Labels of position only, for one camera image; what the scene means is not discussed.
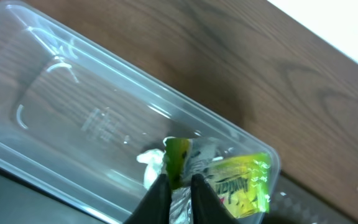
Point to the white crumpled tissue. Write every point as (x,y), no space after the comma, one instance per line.
(160,162)

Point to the yellow green snack wrapper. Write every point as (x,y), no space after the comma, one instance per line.
(240,181)

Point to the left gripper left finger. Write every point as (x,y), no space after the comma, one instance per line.
(154,208)

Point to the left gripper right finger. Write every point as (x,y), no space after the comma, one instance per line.
(206,206)

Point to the aluminium foil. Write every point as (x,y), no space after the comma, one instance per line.
(185,157)

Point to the clear plastic bin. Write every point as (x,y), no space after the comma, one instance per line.
(74,116)

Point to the dark brown serving tray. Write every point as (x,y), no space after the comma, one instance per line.
(292,204)

